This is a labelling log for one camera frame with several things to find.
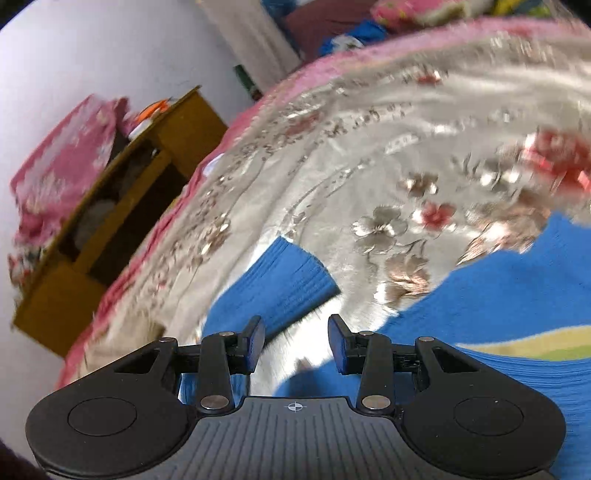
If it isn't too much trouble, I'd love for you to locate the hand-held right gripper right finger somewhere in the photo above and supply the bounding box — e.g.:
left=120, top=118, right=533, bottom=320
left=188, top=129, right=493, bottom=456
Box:
left=327, top=314, right=481, bottom=414

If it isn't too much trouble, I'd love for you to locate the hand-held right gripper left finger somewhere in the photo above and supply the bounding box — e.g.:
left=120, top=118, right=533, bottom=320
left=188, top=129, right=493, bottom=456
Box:
left=113, top=316, right=266, bottom=414

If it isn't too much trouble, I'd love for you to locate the blue knitted sweater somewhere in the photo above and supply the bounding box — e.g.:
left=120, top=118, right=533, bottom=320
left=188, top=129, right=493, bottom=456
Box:
left=178, top=215, right=591, bottom=480

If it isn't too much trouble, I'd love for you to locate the pile of colourful clothes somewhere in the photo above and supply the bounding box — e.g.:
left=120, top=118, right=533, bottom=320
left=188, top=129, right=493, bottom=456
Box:
left=281, top=0, right=384, bottom=56

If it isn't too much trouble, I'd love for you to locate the yellow wooden cabinet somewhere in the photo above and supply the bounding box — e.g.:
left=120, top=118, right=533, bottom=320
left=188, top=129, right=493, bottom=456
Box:
left=11, top=85, right=229, bottom=358

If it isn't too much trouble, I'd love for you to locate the silver floral bedspread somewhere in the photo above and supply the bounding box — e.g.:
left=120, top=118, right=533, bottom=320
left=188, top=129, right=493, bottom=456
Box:
left=60, top=18, right=591, bottom=407
left=55, top=14, right=591, bottom=388

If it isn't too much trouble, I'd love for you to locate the orange object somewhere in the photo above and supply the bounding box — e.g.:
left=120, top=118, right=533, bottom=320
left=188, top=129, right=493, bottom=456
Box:
left=139, top=99, right=172, bottom=121

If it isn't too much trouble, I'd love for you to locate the green bottle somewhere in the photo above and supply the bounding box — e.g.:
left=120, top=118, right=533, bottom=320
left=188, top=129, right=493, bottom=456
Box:
left=233, top=65, right=257, bottom=100

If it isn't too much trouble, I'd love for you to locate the pink floral cloth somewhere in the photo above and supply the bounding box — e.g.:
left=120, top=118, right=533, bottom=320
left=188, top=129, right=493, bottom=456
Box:
left=8, top=95, right=132, bottom=291

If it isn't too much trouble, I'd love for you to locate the white curtain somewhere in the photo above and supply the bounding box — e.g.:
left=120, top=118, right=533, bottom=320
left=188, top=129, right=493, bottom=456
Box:
left=198, top=0, right=303, bottom=90

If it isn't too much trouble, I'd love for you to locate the blue cloth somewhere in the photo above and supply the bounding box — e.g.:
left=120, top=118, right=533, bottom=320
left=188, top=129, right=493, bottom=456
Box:
left=318, top=21, right=386, bottom=56

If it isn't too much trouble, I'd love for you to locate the pink floral pillow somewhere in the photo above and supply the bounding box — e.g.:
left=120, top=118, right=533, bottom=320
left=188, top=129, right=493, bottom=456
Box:
left=372, top=0, right=467, bottom=26

